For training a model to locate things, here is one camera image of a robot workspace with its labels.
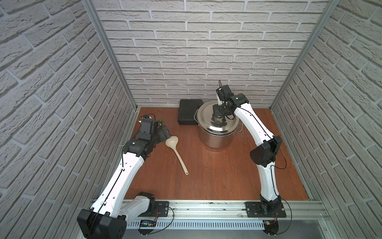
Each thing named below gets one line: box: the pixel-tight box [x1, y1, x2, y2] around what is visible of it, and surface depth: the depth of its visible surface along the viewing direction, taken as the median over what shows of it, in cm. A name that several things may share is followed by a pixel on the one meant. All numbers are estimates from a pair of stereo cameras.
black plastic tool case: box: [178, 99, 203, 125], surface depth 119 cm
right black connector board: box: [262, 220, 280, 238], surface depth 72 cm
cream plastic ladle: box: [165, 135, 190, 176], surface depth 97 cm
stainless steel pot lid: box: [196, 100, 240, 136], surface depth 89 cm
